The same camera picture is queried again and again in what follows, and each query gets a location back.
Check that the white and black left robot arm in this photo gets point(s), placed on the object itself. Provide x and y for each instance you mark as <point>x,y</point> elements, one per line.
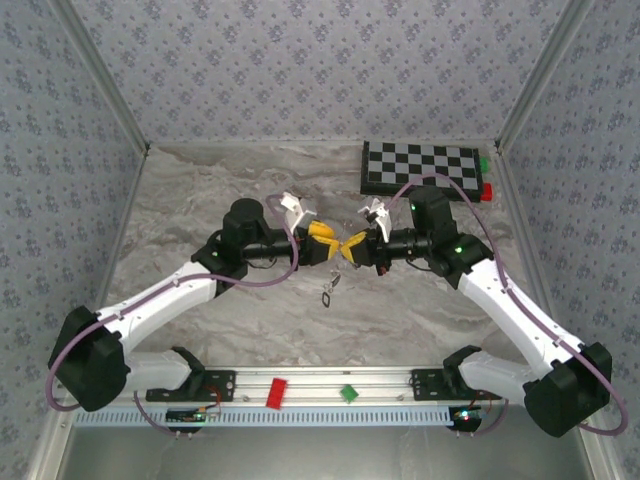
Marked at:
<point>160,370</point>

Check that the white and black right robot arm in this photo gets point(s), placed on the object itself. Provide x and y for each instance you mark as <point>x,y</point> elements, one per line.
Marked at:
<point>500,320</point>

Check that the black and grey checkerboard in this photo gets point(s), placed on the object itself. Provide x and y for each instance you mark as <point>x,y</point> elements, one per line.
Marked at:
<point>420,162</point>

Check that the small red block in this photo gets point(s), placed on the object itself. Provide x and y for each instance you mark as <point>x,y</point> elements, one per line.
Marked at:
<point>486,192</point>

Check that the small green block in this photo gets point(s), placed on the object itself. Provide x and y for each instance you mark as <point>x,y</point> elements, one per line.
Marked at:
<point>485,165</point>

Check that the green toy brick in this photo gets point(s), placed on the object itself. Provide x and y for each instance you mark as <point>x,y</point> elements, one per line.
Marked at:
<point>348,393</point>

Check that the red toy brick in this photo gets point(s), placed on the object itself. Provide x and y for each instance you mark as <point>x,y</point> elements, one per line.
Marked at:
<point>276,394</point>

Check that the grey metal shelf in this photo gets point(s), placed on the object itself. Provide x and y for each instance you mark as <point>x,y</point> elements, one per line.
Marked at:
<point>320,455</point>

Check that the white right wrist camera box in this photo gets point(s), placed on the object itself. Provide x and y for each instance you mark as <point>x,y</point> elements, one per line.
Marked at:
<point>380,220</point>

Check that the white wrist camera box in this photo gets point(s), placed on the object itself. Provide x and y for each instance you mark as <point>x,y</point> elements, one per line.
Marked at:
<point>380,220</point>
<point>295,210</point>

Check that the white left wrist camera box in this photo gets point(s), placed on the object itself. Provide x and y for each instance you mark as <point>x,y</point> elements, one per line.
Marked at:
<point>295,210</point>

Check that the aluminium table edge rail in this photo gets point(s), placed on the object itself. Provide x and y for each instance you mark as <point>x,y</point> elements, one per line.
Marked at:
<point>520,210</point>
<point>126,210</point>

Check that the aluminium mounting rail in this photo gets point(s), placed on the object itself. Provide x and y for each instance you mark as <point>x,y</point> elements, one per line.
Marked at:
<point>320,387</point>

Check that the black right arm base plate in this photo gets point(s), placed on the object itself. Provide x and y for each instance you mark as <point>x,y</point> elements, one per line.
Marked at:
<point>422,392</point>

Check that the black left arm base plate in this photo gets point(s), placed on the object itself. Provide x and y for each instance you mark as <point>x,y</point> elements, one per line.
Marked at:
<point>226,395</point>

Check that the aluminium frame post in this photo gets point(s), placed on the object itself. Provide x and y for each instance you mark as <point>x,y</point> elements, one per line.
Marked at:
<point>103,75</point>
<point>543,75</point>

